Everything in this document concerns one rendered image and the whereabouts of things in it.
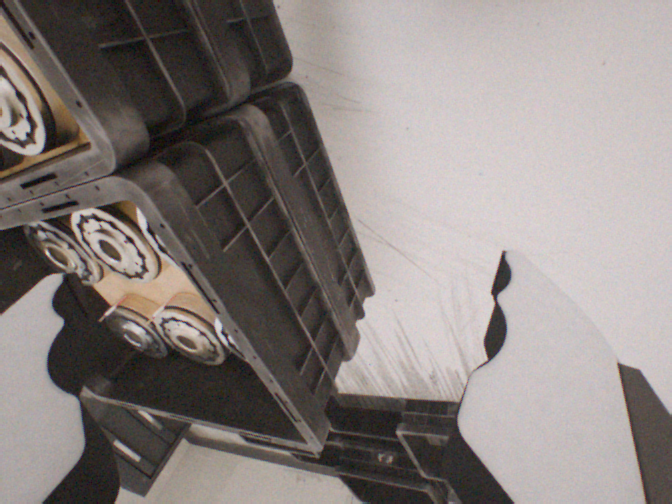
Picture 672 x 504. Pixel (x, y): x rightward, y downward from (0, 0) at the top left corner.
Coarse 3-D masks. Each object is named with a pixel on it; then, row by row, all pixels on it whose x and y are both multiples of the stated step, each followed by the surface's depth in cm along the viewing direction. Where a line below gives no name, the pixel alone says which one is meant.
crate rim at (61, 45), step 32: (0, 0) 14; (32, 0) 14; (64, 0) 15; (32, 32) 14; (64, 32) 15; (64, 64) 15; (96, 64) 16; (64, 96) 15; (96, 96) 16; (128, 96) 17; (96, 128) 16; (128, 128) 17; (64, 160) 18; (96, 160) 17; (128, 160) 18; (0, 192) 23; (32, 192) 22
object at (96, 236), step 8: (96, 232) 34; (104, 232) 33; (96, 240) 34; (112, 240) 33; (120, 240) 34; (96, 248) 35; (104, 248) 36; (120, 248) 34; (104, 256) 36; (112, 256) 36; (128, 256) 34; (112, 264) 36; (120, 264) 36; (128, 264) 35
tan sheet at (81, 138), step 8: (0, 16) 26; (80, 128) 31; (80, 136) 31; (72, 144) 32; (80, 144) 32; (48, 152) 34; (56, 152) 34; (24, 160) 37; (32, 160) 36; (40, 160) 36; (16, 168) 38; (24, 168) 37; (0, 176) 40
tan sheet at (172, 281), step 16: (176, 272) 40; (96, 288) 50; (112, 288) 48; (128, 288) 47; (144, 288) 45; (160, 288) 44; (176, 288) 42; (192, 288) 41; (112, 304) 52; (160, 304) 46
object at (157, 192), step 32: (64, 192) 20; (96, 192) 19; (128, 192) 18; (160, 192) 19; (0, 224) 26; (160, 224) 19; (192, 224) 20; (192, 256) 20; (224, 256) 22; (224, 288) 22; (224, 320) 23; (256, 320) 25; (256, 352) 25; (288, 384) 28; (192, 416) 40; (288, 416) 30; (320, 416) 32; (320, 448) 32
